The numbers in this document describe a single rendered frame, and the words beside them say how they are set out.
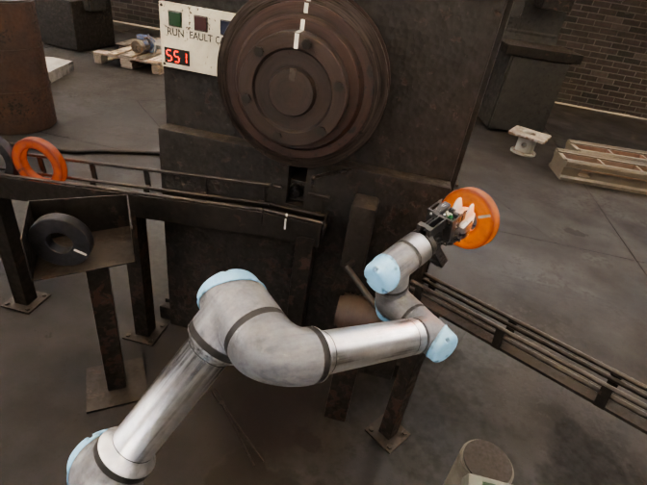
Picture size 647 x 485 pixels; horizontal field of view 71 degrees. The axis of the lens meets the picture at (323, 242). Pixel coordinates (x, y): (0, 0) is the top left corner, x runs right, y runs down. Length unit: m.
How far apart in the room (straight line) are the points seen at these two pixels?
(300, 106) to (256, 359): 0.70
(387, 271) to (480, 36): 0.72
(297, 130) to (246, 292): 0.58
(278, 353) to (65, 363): 1.39
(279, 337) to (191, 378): 0.20
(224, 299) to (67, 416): 1.15
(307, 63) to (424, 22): 0.36
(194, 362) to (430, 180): 0.93
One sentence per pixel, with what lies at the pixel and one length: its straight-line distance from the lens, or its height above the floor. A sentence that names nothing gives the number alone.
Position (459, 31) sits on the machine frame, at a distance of 1.38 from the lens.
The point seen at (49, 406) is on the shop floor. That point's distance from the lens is 1.90.
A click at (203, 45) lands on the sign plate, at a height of 1.14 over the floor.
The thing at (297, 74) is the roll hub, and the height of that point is 1.16.
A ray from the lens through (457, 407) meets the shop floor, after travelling 1.96.
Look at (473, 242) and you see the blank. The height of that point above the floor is 0.86.
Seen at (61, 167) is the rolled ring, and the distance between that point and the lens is 1.81.
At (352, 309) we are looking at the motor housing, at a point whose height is 0.52.
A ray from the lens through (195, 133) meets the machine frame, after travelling 1.58.
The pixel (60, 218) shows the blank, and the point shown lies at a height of 0.75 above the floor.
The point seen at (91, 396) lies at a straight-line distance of 1.87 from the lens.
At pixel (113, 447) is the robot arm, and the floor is 0.63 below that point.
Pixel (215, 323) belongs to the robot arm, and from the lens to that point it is 0.79.
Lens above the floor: 1.43
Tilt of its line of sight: 33 degrees down
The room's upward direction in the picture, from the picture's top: 9 degrees clockwise
